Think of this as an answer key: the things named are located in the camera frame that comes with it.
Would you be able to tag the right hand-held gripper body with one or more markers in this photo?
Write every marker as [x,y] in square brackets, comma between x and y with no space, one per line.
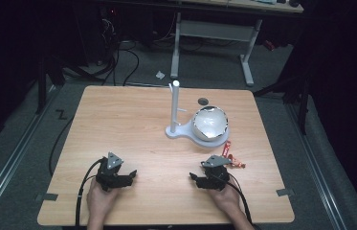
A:
[216,175]

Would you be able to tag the person's right hand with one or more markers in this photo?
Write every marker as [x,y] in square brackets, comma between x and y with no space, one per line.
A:
[227,198]

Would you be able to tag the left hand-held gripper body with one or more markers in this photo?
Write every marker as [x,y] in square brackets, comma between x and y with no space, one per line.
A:
[110,174]

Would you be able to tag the person's left hand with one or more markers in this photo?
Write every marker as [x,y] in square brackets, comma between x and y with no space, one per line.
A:
[100,201]

